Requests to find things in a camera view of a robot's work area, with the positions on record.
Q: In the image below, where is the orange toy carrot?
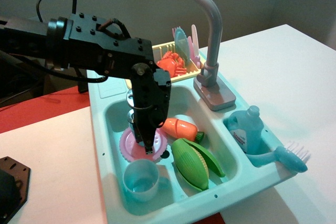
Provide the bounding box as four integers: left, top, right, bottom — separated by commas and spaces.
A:
161, 118, 205, 143

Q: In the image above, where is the yellow dish rack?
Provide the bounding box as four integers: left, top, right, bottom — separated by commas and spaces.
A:
152, 41, 205, 83

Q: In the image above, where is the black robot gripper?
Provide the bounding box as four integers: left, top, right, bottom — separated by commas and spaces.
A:
131, 63, 171, 155

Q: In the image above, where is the pink toy plate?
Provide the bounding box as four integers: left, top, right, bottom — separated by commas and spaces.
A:
119, 127, 167, 162

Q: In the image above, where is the pink toy spoon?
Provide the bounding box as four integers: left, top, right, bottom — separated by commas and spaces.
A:
190, 53, 201, 69

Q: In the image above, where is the pink toy knife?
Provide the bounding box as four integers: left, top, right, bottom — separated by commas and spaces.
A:
191, 24, 199, 57

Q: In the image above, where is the pink toy fork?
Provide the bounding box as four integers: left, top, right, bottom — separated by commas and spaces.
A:
172, 27, 181, 42

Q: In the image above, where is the blue dish soap bottle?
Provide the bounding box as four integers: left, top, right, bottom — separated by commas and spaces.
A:
226, 105, 264, 155

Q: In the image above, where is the orange toy crab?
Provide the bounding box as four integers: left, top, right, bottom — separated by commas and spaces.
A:
156, 51, 187, 78

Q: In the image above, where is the blue dish brush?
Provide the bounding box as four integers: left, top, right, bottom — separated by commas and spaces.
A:
246, 142, 311, 173

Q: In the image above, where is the green toy corn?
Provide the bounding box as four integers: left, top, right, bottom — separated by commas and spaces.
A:
171, 138, 225, 191

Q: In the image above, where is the teal toy sink unit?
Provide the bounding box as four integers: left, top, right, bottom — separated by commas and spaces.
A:
88, 78, 295, 223

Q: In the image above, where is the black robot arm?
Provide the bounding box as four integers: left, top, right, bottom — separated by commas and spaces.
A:
1, 13, 171, 154

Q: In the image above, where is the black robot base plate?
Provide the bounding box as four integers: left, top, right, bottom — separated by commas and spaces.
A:
1, 156, 31, 223

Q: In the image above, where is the grey toy faucet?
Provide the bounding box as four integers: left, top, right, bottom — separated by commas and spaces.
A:
193, 0, 236, 111

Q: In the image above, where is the blue mug with handle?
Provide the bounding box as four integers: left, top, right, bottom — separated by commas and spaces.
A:
122, 159, 170, 202

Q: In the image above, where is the blue plate in rack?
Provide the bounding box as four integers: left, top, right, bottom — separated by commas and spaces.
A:
174, 27, 190, 66

